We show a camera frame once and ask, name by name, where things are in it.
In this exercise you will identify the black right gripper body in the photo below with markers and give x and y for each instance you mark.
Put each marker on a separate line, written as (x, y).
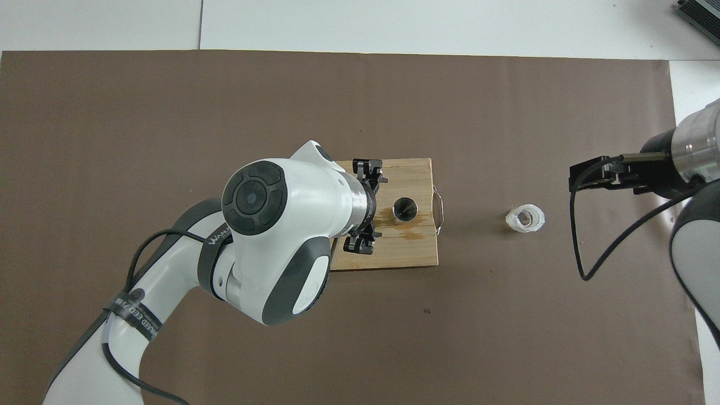
(661, 174)

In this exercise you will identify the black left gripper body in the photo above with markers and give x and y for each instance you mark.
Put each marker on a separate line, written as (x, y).
(374, 208)

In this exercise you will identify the steel double jigger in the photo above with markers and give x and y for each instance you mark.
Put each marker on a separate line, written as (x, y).
(405, 209)

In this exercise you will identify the clear textured glass cup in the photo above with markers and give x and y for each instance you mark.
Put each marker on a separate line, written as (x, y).
(513, 222)

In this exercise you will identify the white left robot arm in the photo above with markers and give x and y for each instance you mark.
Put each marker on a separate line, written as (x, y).
(270, 225)

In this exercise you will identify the wooden cutting board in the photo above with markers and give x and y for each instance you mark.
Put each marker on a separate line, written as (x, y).
(405, 253)

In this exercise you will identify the grey ribbed metal device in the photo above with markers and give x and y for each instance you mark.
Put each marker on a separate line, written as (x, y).
(703, 17)

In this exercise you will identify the brown paper table mat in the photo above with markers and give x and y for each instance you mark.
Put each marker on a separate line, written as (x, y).
(506, 337)

